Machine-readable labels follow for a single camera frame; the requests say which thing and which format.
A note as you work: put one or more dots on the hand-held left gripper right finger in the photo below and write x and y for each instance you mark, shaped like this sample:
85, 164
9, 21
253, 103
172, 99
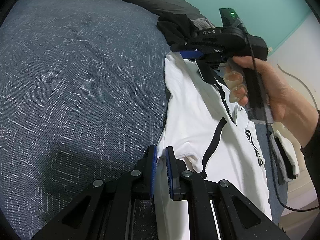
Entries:
169, 175

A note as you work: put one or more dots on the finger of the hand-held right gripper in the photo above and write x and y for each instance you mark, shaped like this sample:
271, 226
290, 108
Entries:
183, 45
191, 54

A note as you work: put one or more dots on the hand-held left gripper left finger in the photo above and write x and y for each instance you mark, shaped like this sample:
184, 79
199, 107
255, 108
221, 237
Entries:
153, 172

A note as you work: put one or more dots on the white polo shirt black trim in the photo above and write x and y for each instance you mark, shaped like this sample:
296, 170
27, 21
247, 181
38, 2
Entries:
190, 120

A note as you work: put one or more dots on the person's right forearm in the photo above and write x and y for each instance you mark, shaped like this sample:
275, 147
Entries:
312, 160

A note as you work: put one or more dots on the person's right hand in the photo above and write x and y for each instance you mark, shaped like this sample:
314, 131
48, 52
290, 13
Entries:
280, 87

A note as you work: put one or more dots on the grey hoodie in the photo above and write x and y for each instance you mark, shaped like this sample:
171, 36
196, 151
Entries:
203, 23

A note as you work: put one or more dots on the cream tufted headboard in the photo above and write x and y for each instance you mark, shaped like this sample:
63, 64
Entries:
300, 80

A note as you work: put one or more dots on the blue-grey patterned bed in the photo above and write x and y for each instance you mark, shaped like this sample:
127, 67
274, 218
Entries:
75, 80

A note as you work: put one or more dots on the black folded garment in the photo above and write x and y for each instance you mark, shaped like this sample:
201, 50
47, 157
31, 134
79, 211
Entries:
286, 165

